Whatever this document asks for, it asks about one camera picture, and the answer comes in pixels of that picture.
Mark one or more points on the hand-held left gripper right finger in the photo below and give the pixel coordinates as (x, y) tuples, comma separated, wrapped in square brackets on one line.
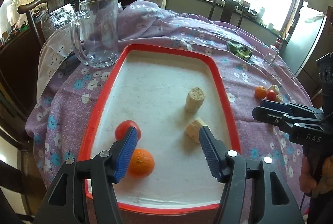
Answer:
[(208, 148)]

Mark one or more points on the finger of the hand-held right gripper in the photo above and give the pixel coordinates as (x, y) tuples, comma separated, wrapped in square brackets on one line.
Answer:
[(268, 116), (275, 104)]

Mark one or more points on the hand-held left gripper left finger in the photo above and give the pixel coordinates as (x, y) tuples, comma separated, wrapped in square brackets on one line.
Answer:
[(127, 153)]

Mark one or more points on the red cherry tomato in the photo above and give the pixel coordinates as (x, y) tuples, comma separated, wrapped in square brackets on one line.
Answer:
[(271, 95)]

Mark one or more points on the large orange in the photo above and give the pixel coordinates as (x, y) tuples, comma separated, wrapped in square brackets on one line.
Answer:
[(143, 162)]

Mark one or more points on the small orange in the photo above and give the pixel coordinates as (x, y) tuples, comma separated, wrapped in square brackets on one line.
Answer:
[(260, 92)]

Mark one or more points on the red-rimmed white tray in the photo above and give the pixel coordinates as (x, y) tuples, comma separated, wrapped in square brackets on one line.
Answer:
[(156, 83)]

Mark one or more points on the person's right hand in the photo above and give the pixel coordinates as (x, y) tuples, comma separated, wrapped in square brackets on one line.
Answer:
[(305, 179)]

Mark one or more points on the small clear glass bottle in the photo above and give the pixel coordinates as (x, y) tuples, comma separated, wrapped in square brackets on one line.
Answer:
[(270, 56)]

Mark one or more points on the red capped bottle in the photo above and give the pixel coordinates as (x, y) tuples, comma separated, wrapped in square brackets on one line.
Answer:
[(278, 43)]

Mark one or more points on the green leaf vegetable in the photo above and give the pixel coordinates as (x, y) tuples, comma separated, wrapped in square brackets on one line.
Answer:
[(238, 49)]

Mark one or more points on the silver refrigerator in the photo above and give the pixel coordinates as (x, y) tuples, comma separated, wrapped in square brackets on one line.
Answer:
[(304, 39)]

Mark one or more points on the dark wooden chair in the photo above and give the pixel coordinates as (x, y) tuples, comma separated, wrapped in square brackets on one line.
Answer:
[(33, 2), (226, 9)]

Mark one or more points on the white floral cloth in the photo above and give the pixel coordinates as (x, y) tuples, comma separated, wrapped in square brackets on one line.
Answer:
[(52, 54)]

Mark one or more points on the clear glass mug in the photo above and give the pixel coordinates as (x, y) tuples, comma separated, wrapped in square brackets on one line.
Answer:
[(101, 31)]

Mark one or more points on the purple floral tablecloth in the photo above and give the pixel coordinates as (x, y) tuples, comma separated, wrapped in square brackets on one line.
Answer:
[(169, 23)]

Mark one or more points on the silver glittery cloth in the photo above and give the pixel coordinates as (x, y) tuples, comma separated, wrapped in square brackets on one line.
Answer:
[(57, 21)]

